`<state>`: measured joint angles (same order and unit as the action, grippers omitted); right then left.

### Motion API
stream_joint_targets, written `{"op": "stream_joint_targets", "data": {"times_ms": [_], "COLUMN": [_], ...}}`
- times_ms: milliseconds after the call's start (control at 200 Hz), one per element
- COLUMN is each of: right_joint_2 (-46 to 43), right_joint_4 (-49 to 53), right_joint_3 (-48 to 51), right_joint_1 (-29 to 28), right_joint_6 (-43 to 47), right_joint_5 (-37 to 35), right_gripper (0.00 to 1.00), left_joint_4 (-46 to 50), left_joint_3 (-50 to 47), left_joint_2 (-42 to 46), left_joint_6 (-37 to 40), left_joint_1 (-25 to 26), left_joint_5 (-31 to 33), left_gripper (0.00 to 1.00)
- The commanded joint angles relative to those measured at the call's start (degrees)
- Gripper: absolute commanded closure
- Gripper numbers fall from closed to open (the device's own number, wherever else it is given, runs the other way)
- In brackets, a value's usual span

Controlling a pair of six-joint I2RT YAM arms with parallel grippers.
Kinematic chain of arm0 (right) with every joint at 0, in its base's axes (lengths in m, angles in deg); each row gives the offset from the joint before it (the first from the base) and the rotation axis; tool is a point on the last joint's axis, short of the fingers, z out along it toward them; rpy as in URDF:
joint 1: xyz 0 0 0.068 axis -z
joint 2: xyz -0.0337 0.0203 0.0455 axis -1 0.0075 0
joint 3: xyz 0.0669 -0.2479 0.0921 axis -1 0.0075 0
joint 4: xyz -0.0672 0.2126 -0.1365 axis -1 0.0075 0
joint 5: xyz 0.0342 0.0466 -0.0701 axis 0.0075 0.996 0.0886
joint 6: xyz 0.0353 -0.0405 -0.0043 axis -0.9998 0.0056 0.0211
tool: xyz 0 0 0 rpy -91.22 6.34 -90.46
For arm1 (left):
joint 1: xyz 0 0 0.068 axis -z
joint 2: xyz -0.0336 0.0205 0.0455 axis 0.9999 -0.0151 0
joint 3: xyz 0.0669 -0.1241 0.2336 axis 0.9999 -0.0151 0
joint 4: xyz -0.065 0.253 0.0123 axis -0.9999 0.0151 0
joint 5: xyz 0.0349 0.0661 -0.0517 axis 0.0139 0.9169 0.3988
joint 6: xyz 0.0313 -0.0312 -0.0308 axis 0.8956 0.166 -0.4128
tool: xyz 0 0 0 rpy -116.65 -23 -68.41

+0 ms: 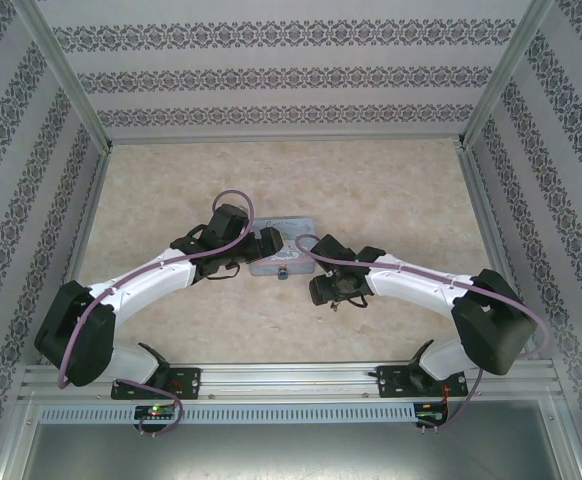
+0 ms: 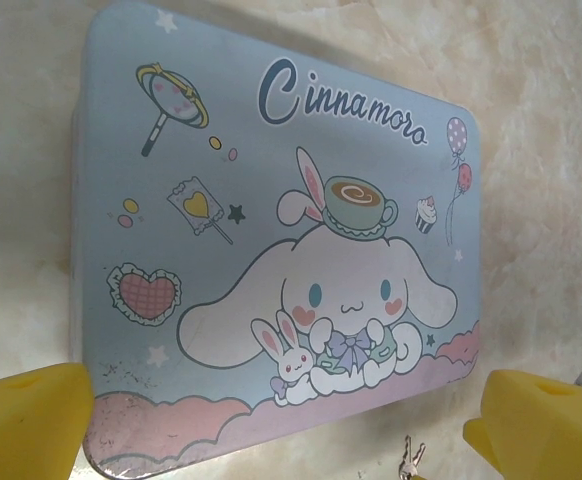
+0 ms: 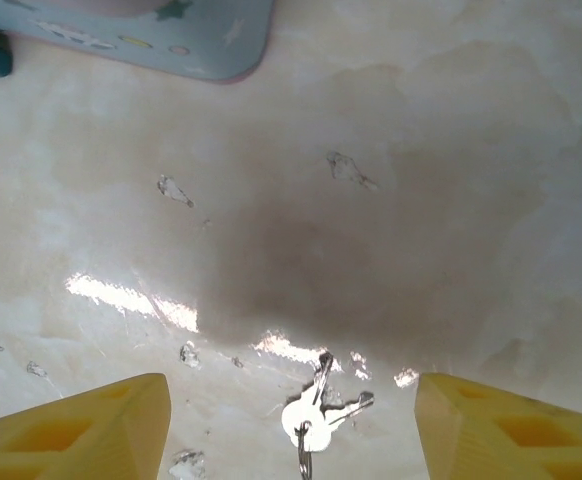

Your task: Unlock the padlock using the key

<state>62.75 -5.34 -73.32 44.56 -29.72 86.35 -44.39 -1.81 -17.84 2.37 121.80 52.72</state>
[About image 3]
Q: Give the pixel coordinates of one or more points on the light blue cartoon tin box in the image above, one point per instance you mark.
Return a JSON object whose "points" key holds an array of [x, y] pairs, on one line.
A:
{"points": [[196, 40]]}

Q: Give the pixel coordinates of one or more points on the silver key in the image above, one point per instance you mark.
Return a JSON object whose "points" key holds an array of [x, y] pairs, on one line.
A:
{"points": [[298, 412], [338, 412]]}

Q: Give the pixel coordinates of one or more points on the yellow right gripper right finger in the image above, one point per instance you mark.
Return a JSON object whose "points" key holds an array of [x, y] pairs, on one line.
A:
{"points": [[511, 430]]}

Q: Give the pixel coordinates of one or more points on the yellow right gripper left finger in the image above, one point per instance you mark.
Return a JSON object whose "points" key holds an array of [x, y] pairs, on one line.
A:
{"points": [[71, 430]]}

